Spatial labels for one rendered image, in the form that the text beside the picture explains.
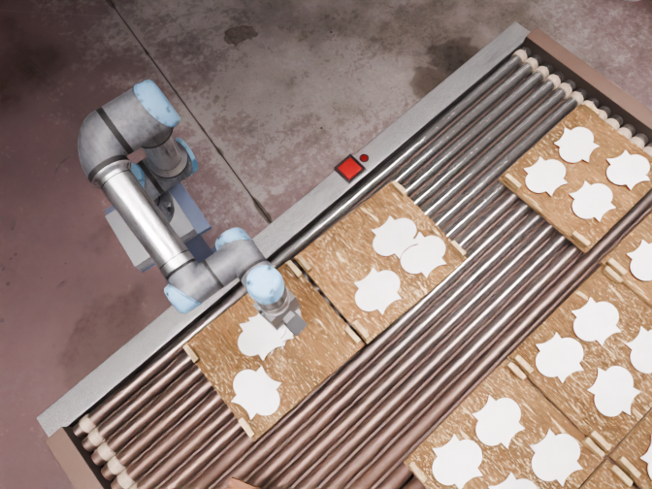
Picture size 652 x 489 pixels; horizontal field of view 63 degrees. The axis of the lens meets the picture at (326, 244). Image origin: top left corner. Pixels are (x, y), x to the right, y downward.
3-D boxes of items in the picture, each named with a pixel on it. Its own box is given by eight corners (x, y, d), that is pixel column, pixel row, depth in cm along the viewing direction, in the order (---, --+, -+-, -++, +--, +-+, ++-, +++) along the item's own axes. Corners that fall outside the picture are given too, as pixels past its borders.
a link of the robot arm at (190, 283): (44, 129, 112) (179, 317, 110) (89, 101, 114) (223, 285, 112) (63, 146, 123) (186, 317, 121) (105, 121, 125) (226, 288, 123)
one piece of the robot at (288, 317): (282, 336, 119) (290, 347, 135) (309, 307, 121) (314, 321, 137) (245, 301, 123) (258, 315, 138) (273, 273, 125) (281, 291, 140)
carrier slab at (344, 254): (294, 258, 167) (293, 257, 165) (392, 182, 174) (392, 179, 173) (367, 344, 156) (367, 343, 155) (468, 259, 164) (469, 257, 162)
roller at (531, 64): (85, 440, 155) (78, 440, 151) (530, 59, 194) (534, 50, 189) (95, 453, 154) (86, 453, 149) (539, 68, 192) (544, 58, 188)
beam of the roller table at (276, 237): (46, 418, 160) (35, 417, 154) (510, 32, 201) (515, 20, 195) (60, 440, 157) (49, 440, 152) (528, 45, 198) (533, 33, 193)
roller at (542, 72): (95, 453, 154) (87, 453, 149) (540, 68, 192) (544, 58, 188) (104, 467, 152) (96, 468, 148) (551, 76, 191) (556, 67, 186)
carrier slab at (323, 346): (183, 346, 159) (181, 345, 157) (289, 260, 166) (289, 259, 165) (255, 441, 148) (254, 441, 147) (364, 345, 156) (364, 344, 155)
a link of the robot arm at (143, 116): (142, 168, 167) (88, 101, 113) (181, 142, 170) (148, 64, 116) (164, 198, 167) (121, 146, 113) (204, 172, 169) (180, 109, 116)
